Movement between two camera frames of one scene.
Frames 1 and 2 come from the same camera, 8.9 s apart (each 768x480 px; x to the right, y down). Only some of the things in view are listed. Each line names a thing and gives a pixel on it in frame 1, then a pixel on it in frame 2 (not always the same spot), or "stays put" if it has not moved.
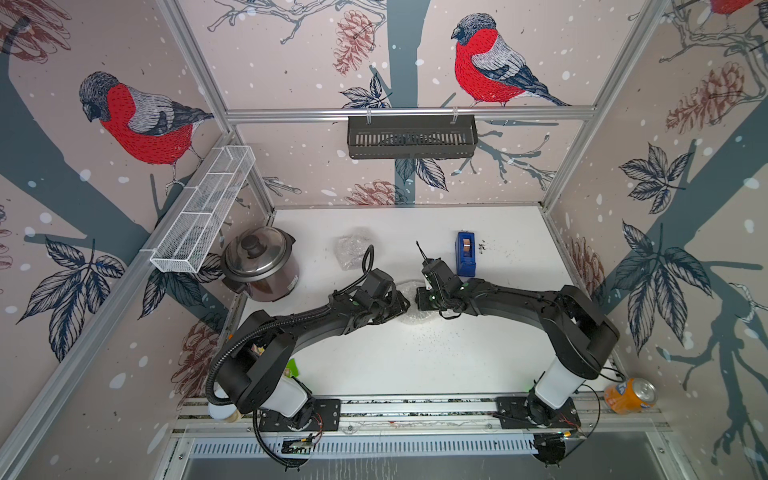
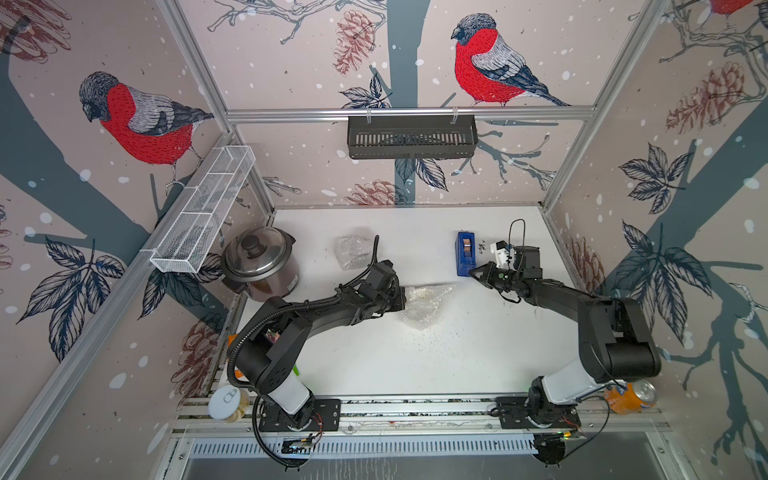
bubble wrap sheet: x=414 y=315 stays put
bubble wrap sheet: x=349 y=250 stays put
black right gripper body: x=431 y=299 to x=504 y=278
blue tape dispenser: x=466 y=254 stays put
